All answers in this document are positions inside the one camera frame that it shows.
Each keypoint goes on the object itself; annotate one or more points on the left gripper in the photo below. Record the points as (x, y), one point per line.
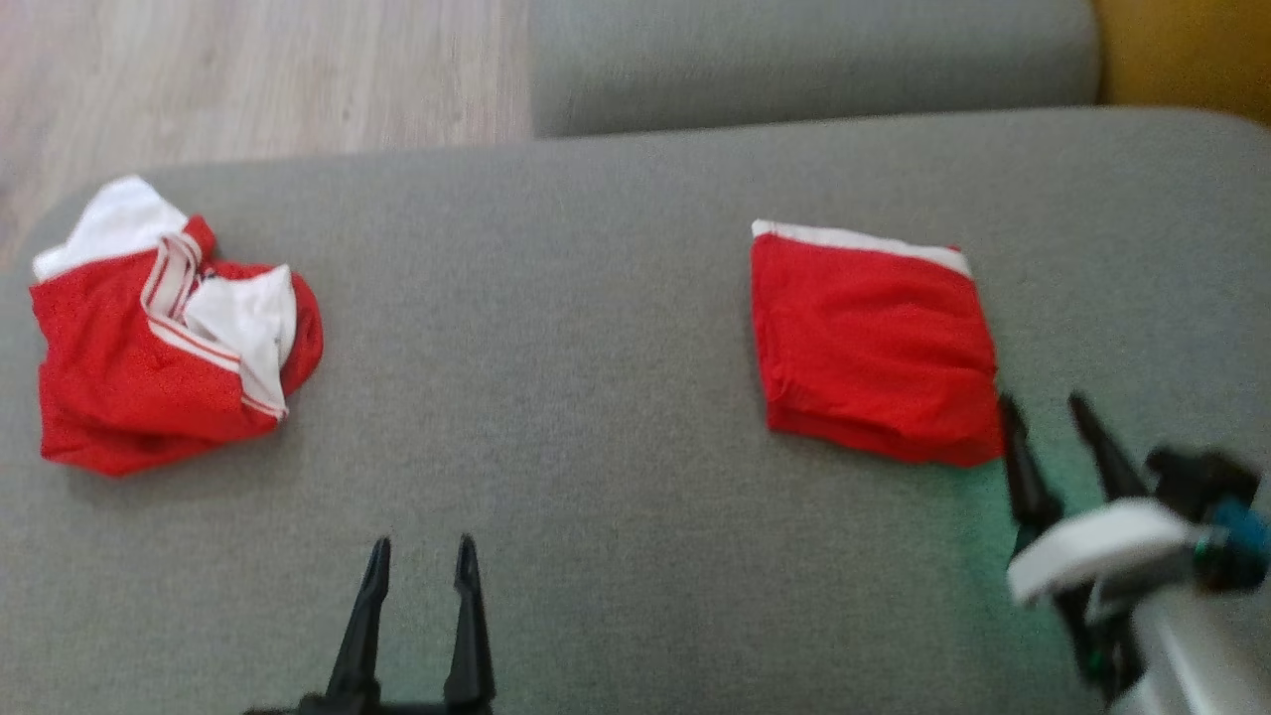
(397, 709)

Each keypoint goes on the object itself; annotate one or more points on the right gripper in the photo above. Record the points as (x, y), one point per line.
(1102, 546)

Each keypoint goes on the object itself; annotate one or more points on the red garment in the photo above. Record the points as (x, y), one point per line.
(874, 348)

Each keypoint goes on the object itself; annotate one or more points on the red shirt with white sleeves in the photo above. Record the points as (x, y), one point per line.
(109, 367)

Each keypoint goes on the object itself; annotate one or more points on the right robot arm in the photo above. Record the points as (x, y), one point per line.
(1201, 655)

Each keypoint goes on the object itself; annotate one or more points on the grey sofa seat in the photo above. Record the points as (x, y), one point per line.
(546, 348)

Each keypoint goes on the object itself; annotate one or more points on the grey sofa back cushion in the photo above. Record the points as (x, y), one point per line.
(794, 60)

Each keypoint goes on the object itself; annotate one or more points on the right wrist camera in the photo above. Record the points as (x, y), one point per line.
(1221, 516)

